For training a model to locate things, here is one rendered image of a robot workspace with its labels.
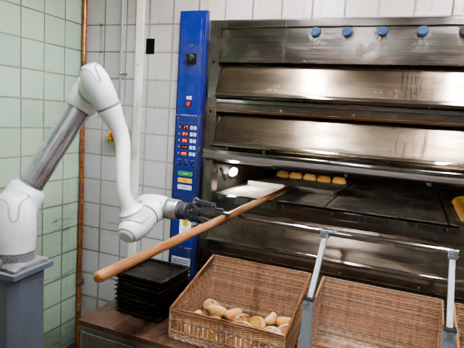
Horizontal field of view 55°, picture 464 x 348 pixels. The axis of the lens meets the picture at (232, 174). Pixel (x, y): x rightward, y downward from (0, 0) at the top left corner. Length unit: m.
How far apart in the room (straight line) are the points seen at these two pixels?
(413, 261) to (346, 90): 0.86
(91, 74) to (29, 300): 0.89
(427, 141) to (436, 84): 0.25
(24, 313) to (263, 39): 1.64
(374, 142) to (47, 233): 1.87
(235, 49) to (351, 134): 0.75
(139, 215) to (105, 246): 1.10
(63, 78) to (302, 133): 1.41
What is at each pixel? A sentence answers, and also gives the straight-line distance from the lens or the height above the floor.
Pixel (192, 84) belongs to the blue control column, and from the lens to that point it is 2.44.
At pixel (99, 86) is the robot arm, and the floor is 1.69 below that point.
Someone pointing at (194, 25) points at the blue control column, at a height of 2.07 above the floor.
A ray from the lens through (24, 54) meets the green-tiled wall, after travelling 2.60.
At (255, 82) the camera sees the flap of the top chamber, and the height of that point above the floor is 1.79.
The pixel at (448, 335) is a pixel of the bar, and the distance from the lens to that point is 1.73.
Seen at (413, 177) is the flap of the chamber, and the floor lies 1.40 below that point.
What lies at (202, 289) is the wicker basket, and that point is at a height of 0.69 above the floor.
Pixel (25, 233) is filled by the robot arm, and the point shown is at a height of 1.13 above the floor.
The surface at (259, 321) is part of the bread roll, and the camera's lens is 2.25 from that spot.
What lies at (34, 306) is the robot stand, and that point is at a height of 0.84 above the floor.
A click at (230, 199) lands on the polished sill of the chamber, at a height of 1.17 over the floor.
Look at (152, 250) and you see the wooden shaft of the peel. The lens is 1.35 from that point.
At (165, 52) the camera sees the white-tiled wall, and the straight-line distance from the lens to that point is 2.58.
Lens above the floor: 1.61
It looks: 7 degrees down
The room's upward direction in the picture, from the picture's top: 4 degrees clockwise
